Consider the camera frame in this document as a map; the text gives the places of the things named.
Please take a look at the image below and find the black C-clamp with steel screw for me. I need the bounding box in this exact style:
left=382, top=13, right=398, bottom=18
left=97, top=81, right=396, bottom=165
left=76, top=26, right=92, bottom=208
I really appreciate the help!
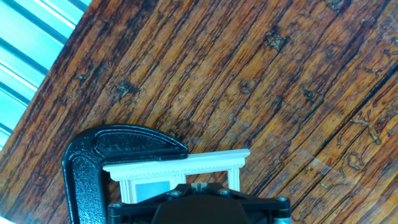
left=61, top=124, right=190, bottom=224

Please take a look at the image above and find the miniature wooden window frame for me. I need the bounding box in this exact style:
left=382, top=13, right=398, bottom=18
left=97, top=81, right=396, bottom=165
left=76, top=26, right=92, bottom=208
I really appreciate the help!
left=102, top=148, right=251, bottom=205

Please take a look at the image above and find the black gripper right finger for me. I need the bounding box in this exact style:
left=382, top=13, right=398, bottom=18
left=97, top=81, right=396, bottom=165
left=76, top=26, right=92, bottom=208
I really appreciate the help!
left=199, top=182, right=292, bottom=224

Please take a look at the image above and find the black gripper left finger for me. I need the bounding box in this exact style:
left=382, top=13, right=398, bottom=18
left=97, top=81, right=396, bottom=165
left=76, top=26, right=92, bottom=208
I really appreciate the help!
left=108, top=182, right=199, bottom=224

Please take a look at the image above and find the wood grain table mat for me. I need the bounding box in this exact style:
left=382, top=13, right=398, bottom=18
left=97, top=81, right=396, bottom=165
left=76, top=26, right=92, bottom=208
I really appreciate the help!
left=0, top=0, right=398, bottom=224

